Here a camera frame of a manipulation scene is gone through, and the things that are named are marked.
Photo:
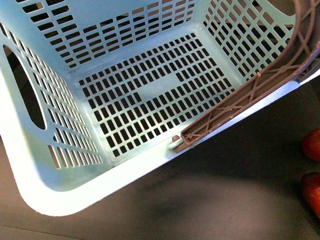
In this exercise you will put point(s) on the light blue plastic basket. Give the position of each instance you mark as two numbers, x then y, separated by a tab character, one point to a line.
92	92

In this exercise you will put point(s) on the red apple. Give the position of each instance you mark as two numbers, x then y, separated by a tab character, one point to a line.
311	145
310	187

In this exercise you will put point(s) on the brown basket handle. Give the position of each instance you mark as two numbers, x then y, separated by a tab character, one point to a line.
299	61

